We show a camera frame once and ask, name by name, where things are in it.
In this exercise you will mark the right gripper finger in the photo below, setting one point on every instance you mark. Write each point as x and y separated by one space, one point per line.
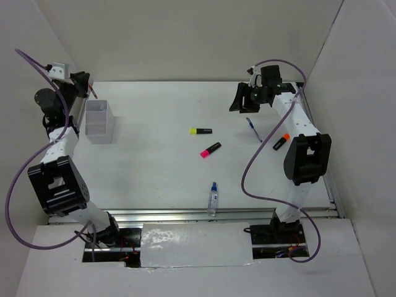
238 102
249 109

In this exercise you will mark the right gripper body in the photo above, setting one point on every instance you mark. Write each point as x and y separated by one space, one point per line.
253 95

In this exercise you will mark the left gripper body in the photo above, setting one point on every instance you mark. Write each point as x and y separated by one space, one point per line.
78 90

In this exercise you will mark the dark blue pen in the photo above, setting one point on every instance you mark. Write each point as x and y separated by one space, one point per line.
254 130

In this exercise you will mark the red gel pen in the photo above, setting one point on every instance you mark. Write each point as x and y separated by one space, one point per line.
92 91

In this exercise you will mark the orange highlighter marker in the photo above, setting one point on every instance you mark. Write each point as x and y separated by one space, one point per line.
281 141

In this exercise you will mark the small blue spray bottle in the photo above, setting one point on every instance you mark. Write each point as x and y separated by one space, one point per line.
212 203

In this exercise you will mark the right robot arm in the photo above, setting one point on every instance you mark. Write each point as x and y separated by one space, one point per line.
286 216

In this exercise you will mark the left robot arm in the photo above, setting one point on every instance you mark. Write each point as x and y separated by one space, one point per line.
59 186

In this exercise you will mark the white pen holder container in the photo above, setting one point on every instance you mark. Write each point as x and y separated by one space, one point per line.
99 125

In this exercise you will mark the yellow highlighter marker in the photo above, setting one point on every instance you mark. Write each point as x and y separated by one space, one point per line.
197 131

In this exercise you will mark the pink highlighter marker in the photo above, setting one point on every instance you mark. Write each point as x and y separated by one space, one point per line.
205 153

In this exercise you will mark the white foil cover sheet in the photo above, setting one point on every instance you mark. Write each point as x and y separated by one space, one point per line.
195 245

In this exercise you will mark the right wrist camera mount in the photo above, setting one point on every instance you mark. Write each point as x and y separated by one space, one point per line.
254 74

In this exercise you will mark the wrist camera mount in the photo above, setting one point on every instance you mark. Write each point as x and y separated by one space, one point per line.
254 74
58 71

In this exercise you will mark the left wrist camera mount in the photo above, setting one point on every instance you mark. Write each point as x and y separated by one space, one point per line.
58 71

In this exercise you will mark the aluminium front rail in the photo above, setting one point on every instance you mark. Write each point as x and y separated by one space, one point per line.
137 216

